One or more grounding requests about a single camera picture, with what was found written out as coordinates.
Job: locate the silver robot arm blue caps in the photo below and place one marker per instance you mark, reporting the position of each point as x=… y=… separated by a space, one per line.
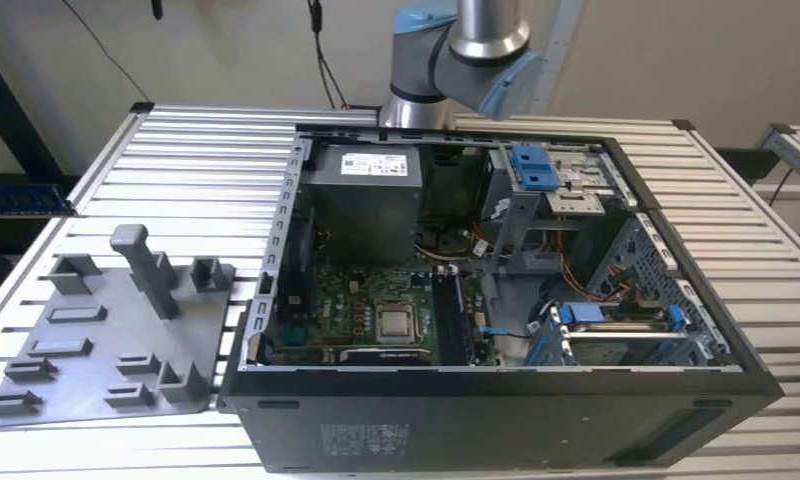
x=480 y=45

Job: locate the grey power supply unit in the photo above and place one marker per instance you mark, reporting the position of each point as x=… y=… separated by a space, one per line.
x=360 y=220

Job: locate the metal CPU socket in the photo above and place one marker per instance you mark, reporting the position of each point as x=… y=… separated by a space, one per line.
x=395 y=304

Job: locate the green motherboard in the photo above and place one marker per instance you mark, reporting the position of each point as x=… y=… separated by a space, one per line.
x=346 y=295

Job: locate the black case fan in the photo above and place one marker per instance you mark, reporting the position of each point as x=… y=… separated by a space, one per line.
x=300 y=280

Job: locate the silver CPU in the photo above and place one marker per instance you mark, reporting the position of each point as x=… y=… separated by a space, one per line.
x=395 y=327

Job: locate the black graphics card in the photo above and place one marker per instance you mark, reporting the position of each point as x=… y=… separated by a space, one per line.
x=387 y=356

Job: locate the grey metal drive cage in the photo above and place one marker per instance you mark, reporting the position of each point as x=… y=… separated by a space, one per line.
x=576 y=202

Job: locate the hard disk with blue carrier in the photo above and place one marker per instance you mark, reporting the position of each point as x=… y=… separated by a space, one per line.
x=583 y=314

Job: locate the black PC case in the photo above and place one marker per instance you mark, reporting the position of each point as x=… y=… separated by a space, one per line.
x=507 y=425

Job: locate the grey parts rack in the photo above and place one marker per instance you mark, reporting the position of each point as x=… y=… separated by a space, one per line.
x=140 y=345

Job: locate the small black hanging object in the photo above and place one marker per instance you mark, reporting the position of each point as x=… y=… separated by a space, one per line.
x=156 y=9

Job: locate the small aluminium slat table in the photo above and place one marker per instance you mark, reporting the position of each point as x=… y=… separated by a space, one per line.
x=796 y=150

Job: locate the black metal stand bar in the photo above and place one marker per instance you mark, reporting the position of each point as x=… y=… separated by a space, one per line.
x=9 y=115

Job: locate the blue plastic drive bracket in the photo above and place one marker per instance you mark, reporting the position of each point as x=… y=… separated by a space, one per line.
x=532 y=167

